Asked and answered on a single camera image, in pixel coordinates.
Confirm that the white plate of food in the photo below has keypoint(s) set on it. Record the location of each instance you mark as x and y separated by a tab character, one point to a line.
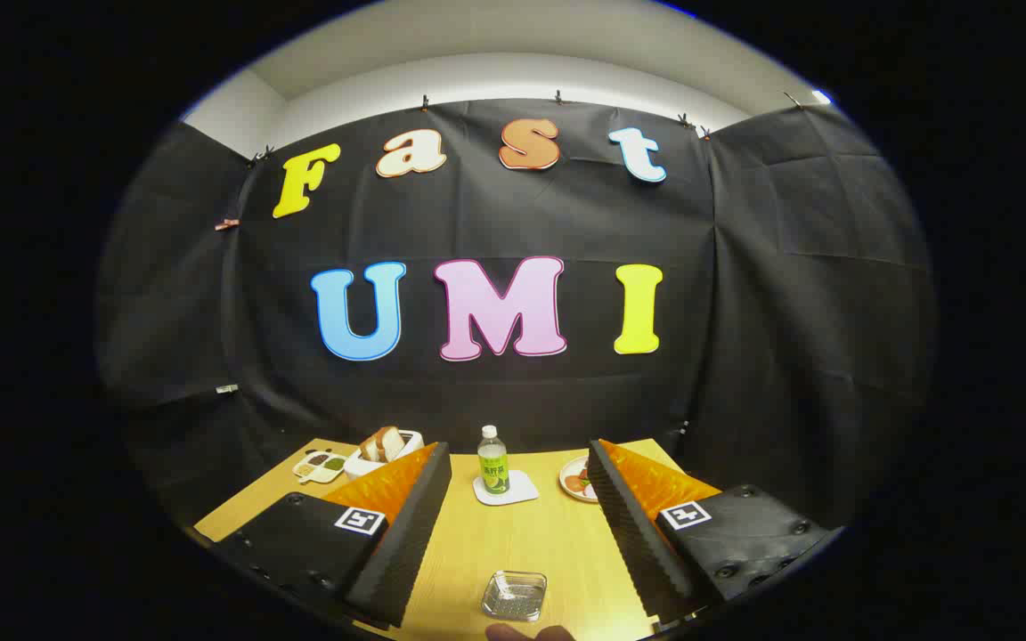
574	481

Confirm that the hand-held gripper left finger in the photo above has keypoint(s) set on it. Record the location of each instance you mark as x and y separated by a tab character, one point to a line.
415	534

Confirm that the white divided seasoning dish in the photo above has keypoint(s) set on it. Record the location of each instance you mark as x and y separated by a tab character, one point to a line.
321	466

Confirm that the white coaster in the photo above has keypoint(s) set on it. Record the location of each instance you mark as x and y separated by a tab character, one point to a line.
526	488

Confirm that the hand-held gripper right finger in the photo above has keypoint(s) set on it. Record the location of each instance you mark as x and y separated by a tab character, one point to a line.
633	543

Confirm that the orange backdrop clip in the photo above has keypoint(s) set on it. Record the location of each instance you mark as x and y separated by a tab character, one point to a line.
226	223

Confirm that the green label drink bottle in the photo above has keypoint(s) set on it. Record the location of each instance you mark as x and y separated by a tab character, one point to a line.
493	463

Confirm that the toast bread slice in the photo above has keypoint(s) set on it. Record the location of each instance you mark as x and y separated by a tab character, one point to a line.
372	447
393	442

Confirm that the white toaster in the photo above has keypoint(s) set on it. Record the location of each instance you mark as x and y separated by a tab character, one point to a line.
366	466

